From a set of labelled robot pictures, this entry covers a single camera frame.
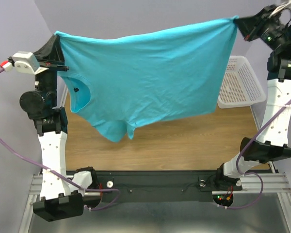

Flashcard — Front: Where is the aluminium frame rail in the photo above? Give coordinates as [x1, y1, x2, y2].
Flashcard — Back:
[29, 173, 291, 195]

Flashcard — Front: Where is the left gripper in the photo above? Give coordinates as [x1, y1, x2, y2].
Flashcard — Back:
[34, 34, 69, 106]

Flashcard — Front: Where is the white plastic basket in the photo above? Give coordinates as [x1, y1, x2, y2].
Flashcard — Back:
[217, 56, 266, 109]

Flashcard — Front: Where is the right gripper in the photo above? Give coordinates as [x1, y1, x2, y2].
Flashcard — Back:
[236, 4, 291, 52]

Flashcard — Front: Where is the turquoise t-shirt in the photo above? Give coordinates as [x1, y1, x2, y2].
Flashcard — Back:
[55, 17, 237, 142]

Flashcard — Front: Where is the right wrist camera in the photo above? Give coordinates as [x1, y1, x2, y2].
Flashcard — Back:
[269, 0, 291, 18]

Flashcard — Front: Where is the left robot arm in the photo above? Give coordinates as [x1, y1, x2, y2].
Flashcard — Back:
[14, 35, 99, 222]

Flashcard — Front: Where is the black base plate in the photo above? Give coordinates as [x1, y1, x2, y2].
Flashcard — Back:
[90, 170, 242, 203]

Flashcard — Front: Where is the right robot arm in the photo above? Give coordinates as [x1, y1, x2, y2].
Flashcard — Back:
[213, 0, 291, 190]

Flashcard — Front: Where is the left aluminium side rail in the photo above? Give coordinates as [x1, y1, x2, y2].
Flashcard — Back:
[58, 85, 68, 107]

